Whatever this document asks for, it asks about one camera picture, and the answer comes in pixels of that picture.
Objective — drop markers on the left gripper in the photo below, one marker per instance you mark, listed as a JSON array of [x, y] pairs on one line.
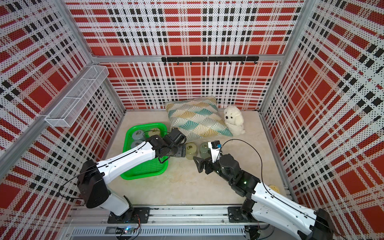
[[181, 151]]

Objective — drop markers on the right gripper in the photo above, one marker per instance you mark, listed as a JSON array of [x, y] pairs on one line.
[[209, 163]]

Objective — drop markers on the grey-green tea canister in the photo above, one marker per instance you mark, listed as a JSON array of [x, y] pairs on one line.
[[204, 150]]

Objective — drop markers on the beige tea canister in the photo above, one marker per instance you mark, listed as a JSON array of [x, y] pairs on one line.
[[154, 132], [191, 151]]

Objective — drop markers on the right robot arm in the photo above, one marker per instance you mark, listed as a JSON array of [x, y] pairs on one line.
[[262, 204]]

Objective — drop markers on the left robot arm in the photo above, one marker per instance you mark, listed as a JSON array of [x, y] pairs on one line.
[[94, 178]]

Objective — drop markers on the beige tea canister back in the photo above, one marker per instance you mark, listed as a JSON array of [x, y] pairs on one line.
[[154, 132]]

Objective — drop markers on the green plastic perforated basket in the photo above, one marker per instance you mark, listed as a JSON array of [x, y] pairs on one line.
[[150, 168]]

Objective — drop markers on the blue-grey tea canister back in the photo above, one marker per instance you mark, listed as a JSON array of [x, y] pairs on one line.
[[138, 135]]

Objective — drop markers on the blue-grey tea canister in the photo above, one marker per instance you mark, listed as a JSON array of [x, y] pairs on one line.
[[136, 143], [138, 135]]

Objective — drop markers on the blue-grey tea canister middle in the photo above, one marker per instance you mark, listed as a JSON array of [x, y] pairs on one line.
[[136, 143]]

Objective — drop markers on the fan-pattern cushion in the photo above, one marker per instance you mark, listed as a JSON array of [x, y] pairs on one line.
[[197, 118]]

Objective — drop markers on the white plush dog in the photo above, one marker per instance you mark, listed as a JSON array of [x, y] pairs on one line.
[[234, 120]]

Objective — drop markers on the yellow sponge toy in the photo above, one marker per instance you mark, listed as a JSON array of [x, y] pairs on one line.
[[274, 188]]

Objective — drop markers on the green circuit board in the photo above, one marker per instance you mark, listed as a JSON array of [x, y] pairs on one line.
[[124, 231]]

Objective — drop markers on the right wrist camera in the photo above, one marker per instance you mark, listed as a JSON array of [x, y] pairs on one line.
[[215, 148]]

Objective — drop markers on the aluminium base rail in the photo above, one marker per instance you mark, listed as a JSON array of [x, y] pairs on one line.
[[164, 215]]

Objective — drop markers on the white wire mesh shelf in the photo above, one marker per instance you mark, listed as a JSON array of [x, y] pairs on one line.
[[68, 109]]

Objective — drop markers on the black hook rail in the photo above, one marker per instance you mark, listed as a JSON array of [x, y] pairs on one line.
[[209, 59]]

